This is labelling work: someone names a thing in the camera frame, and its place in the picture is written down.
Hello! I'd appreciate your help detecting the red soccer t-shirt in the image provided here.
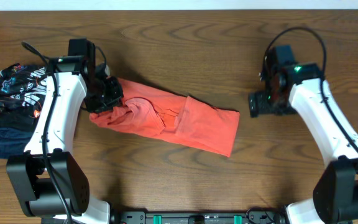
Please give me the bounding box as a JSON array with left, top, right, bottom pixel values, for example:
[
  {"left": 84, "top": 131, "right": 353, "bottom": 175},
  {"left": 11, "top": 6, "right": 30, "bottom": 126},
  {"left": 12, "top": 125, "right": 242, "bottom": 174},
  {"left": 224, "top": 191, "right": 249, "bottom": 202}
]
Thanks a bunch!
[{"left": 89, "top": 79, "right": 240, "bottom": 157}]

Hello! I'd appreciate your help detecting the navy folded t-shirt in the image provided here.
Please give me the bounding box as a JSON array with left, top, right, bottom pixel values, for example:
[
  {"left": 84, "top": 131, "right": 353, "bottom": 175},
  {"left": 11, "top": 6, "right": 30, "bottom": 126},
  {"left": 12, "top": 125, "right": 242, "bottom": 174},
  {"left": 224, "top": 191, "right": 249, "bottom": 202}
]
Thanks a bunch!
[{"left": 0, "top": 119, "right": 34, "bottom": 159}]

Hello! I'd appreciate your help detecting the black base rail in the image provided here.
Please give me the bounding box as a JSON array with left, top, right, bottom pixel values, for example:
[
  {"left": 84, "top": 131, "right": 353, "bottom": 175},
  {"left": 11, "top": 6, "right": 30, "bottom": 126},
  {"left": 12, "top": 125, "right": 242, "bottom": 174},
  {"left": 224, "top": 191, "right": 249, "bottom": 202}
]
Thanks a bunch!
[{"left": 40, "top": 210, "right": 288, "bottom": 224}]

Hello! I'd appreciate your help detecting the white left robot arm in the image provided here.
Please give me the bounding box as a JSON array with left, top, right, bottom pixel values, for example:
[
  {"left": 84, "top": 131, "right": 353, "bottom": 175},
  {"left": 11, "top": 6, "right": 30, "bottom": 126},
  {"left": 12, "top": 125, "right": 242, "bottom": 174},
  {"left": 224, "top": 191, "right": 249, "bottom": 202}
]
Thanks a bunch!
[{"left": 6, "top": 39, "right": 124, "bottom": 223}]

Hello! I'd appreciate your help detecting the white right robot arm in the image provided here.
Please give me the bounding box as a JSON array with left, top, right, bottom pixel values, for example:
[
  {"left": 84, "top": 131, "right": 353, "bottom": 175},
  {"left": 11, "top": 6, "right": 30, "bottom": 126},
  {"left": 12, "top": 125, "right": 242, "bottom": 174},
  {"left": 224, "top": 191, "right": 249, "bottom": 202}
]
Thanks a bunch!
[{"left": 249, "top": 45, "right": 358, "bottom": 223}]

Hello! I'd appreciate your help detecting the black printed folded t-shirt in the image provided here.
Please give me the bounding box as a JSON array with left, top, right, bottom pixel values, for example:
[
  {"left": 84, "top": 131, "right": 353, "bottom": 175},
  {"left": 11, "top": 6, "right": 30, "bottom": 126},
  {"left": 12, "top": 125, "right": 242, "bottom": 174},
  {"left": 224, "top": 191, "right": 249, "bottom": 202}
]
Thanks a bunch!
[{"left": 0, "top": 63, "right": 47, "bottom": 132}]

